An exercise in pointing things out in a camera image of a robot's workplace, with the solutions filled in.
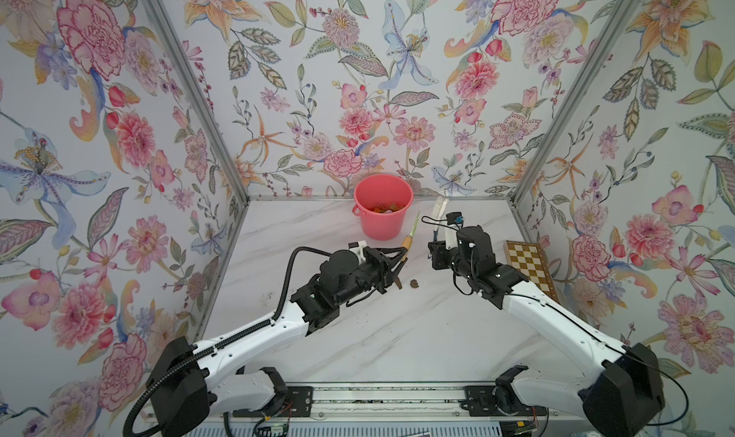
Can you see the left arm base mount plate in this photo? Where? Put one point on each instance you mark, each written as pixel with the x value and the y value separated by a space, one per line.
pixel 296 402

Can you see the aluminium rail frame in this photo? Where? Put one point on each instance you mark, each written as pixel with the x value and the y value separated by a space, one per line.
pixel 393 409

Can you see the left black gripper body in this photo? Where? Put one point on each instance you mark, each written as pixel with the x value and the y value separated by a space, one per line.
pixel 374 272

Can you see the pink plastic bucket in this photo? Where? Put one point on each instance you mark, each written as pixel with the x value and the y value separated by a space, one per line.
pixel 381 202

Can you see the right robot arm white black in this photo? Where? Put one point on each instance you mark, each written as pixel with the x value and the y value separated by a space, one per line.
pixel 616 387

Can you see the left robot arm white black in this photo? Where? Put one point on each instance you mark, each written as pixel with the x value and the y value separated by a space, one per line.
pixel 192 381

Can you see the white blue brush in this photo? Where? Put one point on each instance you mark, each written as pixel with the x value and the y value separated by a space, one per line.
pixel 438 215

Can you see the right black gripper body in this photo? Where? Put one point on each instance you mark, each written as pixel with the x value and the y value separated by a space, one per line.
pixel 454 260

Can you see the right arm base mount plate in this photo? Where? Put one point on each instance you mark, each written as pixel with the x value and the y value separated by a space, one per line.
pixel 496 401

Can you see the green hand rake wooden handle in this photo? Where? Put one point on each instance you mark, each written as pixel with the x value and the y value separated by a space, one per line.
pixel 408 240

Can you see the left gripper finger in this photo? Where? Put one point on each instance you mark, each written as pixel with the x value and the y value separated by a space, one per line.
pixel 389 254
pixel 394 279

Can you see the brown white chessboard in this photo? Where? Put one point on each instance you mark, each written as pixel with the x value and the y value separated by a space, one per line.
pixel 530 260

